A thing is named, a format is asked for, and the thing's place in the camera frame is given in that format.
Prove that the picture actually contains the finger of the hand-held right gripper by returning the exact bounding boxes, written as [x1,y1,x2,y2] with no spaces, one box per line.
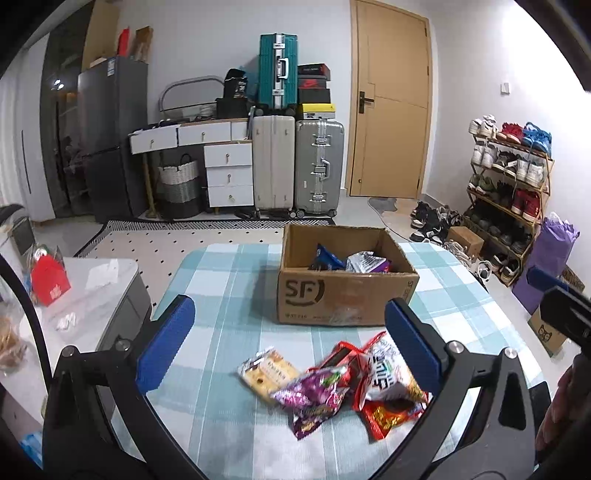
[526,267,591,337]

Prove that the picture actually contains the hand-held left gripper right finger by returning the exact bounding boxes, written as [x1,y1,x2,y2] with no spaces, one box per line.
[369,298,539,480]

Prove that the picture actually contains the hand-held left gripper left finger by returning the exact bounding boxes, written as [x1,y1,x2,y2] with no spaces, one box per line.
[41,294,208,480]

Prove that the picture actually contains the white orange noodle snack packet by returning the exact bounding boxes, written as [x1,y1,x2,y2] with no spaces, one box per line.
[353,332,430,411]

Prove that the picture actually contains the red dark chocolate packet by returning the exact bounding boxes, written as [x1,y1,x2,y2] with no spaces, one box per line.
[308,342,370,376]

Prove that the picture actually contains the red orange snack packet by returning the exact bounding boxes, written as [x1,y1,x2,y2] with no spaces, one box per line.
[360,399,428,442]

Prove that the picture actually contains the white purple snack packet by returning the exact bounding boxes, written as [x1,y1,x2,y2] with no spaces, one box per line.
[345,251,392,274]

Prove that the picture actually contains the yellow biscuit packet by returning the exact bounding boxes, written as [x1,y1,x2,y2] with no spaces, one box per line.
[238,348,301,398]

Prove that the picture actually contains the blue snack packet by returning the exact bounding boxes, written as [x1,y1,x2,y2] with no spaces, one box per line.
[310,244,346,272]

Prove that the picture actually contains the cardboard box with cat print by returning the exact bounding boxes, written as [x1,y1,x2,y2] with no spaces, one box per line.
[526,268,585,358]

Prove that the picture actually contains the purple bag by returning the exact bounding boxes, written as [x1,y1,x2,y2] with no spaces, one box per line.
[512,212,580,315]

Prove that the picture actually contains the white marble side table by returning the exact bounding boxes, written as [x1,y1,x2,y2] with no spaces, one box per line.
[0,256,153,430]

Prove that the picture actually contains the blue checked tablecloth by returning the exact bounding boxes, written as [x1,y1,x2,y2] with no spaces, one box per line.
[148,242,552,480]

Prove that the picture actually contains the white paper sheet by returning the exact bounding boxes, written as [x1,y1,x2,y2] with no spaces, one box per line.
[85,259,121,289]

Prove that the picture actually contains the small brown cardboard box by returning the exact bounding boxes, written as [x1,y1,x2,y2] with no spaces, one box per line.
[445,226,485,257]

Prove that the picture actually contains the wooden shoe rack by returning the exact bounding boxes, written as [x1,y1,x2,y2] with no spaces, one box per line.
[464,117,554,287]

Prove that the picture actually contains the pile of floor shoes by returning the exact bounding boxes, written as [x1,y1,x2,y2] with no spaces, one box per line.
[410,200,495,278]

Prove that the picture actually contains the red gift box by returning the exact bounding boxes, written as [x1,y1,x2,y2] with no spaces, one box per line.
[30,251,72,306]

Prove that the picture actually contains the rows of shoes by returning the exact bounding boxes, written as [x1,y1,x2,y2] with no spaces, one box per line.
[465,115,553,282]

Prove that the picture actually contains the woven laundry basket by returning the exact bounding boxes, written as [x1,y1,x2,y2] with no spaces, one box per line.
[157,154,204,219]

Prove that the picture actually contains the clear food container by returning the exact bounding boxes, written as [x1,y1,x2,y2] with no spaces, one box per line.
[0,314,28,374]

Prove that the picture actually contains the white dresser with drawers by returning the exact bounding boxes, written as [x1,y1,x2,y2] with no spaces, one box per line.
[128,117,256,215]

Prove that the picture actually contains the silver suitcase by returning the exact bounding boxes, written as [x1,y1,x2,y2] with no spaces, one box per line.
[294,119,345,217]

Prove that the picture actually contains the wooden door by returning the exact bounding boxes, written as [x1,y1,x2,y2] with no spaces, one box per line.
[349,0,432,199]

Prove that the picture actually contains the dark grey fridge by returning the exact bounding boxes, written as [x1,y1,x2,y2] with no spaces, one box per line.
[76,56,151,222]

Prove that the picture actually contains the beige suitcase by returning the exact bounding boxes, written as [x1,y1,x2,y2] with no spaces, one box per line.
[252,115,296,212]

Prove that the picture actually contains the dark glass cabinet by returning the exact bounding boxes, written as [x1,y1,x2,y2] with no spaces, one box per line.
[41,0,98,220]

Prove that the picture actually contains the white curtain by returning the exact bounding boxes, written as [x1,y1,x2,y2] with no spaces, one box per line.
[0,92,42,208]

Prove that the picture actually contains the black storage box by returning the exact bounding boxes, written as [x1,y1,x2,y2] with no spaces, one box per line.
[216,97,254,120]

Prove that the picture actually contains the oval mirror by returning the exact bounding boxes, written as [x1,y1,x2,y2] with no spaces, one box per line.
[159,76,222,114]

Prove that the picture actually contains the black printed bag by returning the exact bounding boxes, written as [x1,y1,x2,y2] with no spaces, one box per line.
[224,68,250,99]

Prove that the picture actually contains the teal suitcase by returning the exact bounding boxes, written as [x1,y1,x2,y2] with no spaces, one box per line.
[257,33,300,112]

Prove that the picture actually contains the brown paper bag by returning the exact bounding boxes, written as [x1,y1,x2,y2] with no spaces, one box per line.
[134,26,154,63]

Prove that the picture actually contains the tall flat cardboard box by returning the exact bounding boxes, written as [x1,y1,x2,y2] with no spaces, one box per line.
[82,0,121,69]

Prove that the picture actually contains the black cable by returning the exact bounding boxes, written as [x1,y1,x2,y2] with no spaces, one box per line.
[0,254,52,370]

